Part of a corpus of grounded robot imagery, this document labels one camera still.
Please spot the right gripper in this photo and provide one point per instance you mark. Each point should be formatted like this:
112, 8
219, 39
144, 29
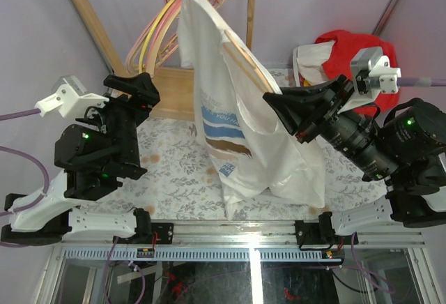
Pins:
296, 117

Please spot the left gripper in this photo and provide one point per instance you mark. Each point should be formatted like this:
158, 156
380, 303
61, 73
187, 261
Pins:
145, 90

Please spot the white t shirt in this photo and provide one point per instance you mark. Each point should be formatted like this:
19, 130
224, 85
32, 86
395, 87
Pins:
248, 145

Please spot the peach plastic hanger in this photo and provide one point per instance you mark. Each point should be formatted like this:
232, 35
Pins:
246, 63

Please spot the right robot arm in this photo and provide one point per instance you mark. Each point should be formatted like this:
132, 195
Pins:
406, 153

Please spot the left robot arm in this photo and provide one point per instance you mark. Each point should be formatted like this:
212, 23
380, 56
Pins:
54, 213

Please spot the pink plastic hanger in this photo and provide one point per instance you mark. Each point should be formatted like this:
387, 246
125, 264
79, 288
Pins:
134, 62

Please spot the red t shirt on basket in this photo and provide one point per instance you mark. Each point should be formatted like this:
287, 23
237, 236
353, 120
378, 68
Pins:
346, 46

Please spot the peach hanger on rack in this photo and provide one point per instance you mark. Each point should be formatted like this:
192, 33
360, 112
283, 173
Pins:
164, 47

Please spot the yellow plastic hanger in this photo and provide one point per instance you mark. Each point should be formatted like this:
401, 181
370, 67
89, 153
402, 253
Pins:
167, 7

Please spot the wooden clothes rack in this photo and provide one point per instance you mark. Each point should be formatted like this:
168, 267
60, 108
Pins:
174, 84

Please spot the white back laundry basket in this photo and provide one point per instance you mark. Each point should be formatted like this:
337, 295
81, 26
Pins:
308, 63

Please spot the floral table cloth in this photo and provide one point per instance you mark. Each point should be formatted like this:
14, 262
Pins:
182, 184

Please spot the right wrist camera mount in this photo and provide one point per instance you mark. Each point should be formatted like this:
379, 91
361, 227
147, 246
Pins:
372, 75

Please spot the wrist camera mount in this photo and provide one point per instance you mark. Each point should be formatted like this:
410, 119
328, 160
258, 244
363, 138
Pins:
372, 75
70, 99

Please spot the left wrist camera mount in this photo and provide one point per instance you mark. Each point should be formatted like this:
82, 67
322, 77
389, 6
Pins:
70, 99

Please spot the aluminium rail frame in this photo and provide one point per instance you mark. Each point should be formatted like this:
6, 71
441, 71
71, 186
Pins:
213, 240

